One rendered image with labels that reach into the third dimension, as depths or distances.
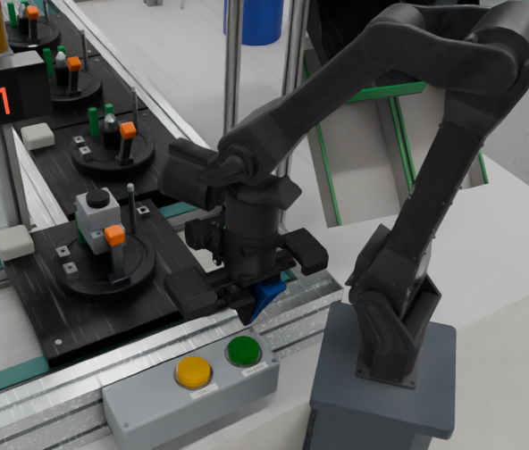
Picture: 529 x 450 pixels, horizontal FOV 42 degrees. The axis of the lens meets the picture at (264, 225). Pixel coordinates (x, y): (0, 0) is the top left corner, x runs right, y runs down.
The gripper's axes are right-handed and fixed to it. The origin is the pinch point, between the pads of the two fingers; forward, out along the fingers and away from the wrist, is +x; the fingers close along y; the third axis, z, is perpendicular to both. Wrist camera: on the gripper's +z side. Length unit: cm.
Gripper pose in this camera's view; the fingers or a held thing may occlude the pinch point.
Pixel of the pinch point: (247, 303)
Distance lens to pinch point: 81.1
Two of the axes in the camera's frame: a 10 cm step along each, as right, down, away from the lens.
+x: -0.6, 7.7, 6.3
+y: -8.5, 2.9, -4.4
